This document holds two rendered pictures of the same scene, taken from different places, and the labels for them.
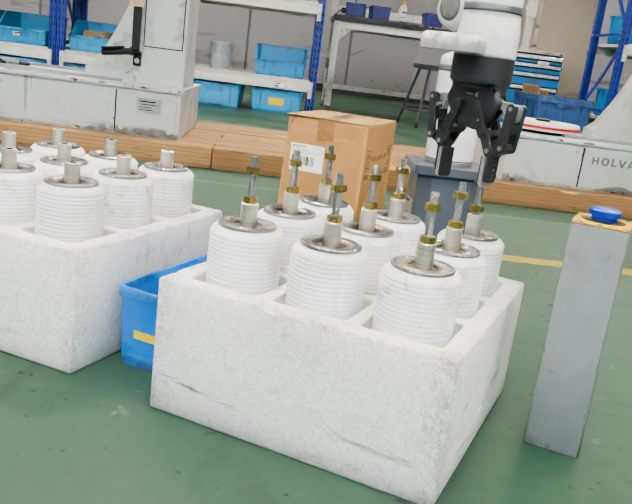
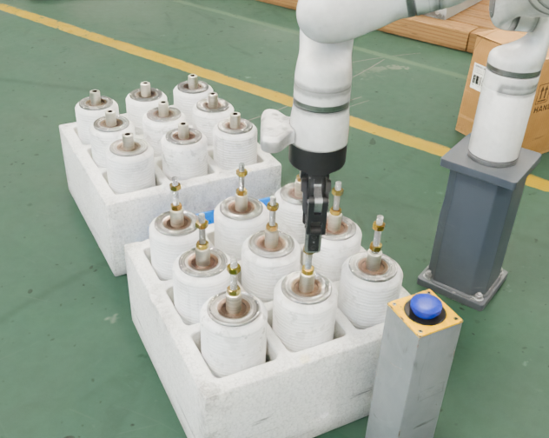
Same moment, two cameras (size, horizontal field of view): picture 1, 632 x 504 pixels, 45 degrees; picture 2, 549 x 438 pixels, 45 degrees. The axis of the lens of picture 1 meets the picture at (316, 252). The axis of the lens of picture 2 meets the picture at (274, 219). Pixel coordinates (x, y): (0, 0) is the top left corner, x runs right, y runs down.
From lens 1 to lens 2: 80 cm
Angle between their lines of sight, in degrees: 40
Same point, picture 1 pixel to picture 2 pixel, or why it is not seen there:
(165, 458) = (97, 366)
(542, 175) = not seen: outside the picture
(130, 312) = not seen: hidden behind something
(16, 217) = not seen: hidden behind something
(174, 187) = (230, 146)
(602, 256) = (402, 346)
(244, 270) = (160, 259)
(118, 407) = (114, 315)
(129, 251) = (164, 201)
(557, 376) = (378, 421)
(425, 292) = (210, 334)
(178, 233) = (222, 185)
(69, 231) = (118, 184)
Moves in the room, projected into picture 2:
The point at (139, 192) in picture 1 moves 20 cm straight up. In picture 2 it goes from (185, 155) to (181, 60)
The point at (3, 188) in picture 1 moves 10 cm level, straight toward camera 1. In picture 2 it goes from (98, 142) to (73, 163)
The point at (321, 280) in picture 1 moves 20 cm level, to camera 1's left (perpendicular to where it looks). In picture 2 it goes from (178, 290) to (96, 239)
